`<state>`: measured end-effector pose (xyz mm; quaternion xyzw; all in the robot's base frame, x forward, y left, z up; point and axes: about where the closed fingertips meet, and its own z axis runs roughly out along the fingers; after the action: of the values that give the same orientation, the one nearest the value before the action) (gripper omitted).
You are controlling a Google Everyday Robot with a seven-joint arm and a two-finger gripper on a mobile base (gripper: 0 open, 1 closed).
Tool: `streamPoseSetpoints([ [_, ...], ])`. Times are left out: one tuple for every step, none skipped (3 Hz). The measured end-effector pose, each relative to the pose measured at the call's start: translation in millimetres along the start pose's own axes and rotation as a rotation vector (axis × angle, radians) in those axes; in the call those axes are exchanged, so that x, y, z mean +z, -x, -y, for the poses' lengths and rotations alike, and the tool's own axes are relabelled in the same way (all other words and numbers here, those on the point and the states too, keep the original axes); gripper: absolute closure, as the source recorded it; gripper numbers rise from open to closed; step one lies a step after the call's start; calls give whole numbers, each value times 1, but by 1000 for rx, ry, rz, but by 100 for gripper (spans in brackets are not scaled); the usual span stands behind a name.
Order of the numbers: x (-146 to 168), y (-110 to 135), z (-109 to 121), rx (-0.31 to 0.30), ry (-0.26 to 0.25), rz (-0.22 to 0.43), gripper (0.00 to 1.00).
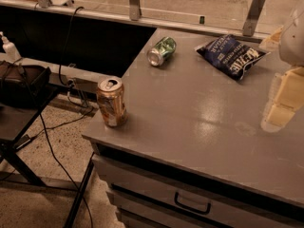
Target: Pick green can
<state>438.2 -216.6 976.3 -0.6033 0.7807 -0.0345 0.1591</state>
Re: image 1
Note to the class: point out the dark bag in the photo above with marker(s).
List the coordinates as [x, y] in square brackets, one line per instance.
[22, 86]

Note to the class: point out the blue chip bag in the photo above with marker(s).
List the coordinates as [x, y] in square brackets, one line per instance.
[230, 56]

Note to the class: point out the white spray bottle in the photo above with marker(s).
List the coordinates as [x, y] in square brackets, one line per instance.
[10, 48]

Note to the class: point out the metal railing post middle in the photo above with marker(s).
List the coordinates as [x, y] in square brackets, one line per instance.
[134, 10]

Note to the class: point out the grey drawer cabinet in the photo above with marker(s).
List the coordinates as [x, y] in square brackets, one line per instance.
[192, 153]

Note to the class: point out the green soda can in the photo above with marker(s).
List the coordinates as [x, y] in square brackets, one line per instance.
[161, 51]

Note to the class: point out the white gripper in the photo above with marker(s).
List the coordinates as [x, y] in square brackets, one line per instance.
[293, 43]

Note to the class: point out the gold soda can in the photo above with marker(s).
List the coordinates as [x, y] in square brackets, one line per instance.
[110, 99]

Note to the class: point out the metal railing post right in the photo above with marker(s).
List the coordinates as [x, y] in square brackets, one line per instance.
[253, 15]

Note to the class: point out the black side table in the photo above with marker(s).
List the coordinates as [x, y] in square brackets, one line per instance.
[14, 124]

